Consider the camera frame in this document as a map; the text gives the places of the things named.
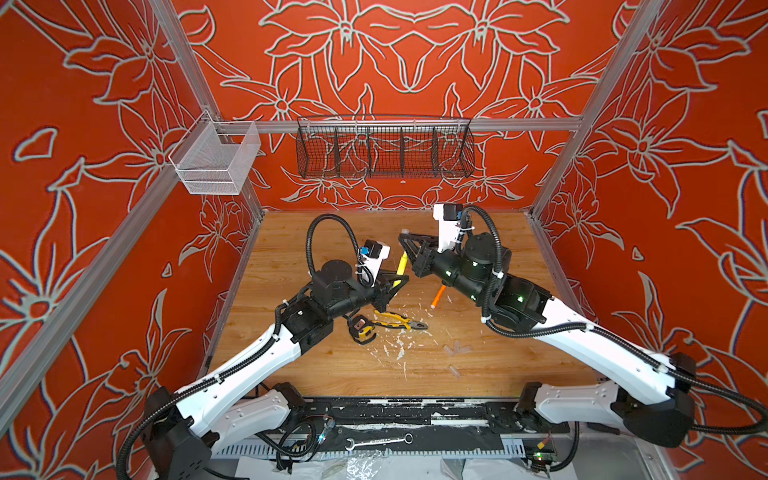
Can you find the yellow marker pen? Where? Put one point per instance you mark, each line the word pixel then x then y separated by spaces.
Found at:
pixel 401 268

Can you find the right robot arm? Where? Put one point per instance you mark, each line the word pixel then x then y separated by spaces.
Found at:
pixel 645 393

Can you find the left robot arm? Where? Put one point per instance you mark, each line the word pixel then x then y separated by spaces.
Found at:
pixel 181 430

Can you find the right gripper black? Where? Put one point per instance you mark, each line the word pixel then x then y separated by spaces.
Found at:
pixel 426 254

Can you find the yellow black tape measure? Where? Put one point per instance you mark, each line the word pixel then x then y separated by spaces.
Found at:
pixel 361 329

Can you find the yellow black pliers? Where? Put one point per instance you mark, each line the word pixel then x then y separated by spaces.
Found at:
pixel 392 320

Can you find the black wire basket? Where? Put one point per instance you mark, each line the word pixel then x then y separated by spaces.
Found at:
pixel 367 146

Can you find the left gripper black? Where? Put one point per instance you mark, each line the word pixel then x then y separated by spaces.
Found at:
pixel 382 293

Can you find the white mesh basket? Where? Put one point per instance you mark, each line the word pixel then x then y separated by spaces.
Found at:
pixel 215 158

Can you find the silver wrench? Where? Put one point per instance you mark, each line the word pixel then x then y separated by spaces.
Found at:
pixel 352 444

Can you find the orange marker pen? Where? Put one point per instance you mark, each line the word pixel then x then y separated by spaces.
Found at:
pixel 438 296

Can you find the small circuit board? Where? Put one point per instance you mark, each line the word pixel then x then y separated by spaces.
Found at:
pixel 540 458

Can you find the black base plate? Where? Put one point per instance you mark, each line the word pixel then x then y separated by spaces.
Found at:
pixel 498 414

